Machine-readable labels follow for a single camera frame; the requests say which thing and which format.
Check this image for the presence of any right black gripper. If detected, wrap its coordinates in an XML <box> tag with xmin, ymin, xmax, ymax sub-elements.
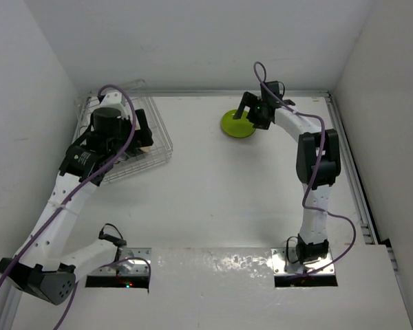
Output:
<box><xmin>235</xmin><ymin>91</ymin><xmax>272</xmax><ymax>130</ymax></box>

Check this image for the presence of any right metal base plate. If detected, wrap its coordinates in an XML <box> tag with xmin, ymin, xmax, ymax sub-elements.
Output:
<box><xmin>271</xmin><ymin>247</ymin><xmax>335</xmax><ymax>276</ymax></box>

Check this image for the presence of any cream patterned plate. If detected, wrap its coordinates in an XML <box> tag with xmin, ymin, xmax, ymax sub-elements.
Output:
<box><xmin>139</xmin><ymin>146</ymin><xmax>151</xmax><ymax>153</ymax></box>

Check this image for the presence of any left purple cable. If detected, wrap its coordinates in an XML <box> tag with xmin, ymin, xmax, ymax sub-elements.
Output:
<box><xmin>0</xmin><ymin>85</ymin><xmax>152</xmax><ymax>330</ymax></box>

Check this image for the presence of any wire dish rack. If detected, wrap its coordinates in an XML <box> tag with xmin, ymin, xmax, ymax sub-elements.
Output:
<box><xmin>76</xmin><ymin>95</ymin><xmax>173</xmax><ymax>183</ymax></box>

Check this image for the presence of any lime green plate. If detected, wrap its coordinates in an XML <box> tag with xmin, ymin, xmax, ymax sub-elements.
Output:
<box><xmin>220</xmin><ymin>109</ymin><xmax>255</xmax><ymax>138</ymax></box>

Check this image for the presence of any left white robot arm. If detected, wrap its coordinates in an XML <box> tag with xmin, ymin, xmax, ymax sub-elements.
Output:
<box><xmin>0</xmin><ymin>106</ymin><xmax>153</xmax><ymax>305</ymax></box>

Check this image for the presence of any metal base plate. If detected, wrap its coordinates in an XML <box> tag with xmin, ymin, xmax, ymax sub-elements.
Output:
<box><xmin>89</xmin><ymin>247</ymin><xmax>151</xmax><ymax>277</ymax></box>
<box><xmin>271</xmin><ymin>247</ymin><xmax>335</xmax><ymax>276</ymax></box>

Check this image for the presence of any purple cable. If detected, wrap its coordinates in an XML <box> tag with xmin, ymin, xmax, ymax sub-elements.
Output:
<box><xmin>253</xmin><ymin>61</ymin><xmax>357</xmax><ymax>276</ymax></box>
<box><xmin>0</xmin><ymin>85</ymin><xmax>152</xmax><ymax>330</ymax></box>

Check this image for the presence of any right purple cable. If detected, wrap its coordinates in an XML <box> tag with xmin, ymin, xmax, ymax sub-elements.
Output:
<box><xmin>253</xmin><ymin>61</ymin><xmax>357</xmax><ymax>276</ymax></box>

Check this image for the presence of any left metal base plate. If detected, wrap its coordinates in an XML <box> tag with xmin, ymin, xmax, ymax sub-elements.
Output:
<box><xmin>89</xmin><ymin>247</ymin><xmax>151</xmax><ymax>277</ymax></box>

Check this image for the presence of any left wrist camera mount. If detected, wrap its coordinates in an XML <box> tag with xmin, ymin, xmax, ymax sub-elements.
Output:
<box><xmin>98</xmin><ymin>91</ymin><xmax>131</xmax><ymax>118</ymax></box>

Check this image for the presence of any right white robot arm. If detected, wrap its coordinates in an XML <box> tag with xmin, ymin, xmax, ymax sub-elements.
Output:
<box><xmin>233</xmin><ymin>81</ymin><xmax>341</xmax><ymax>264</ymax></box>

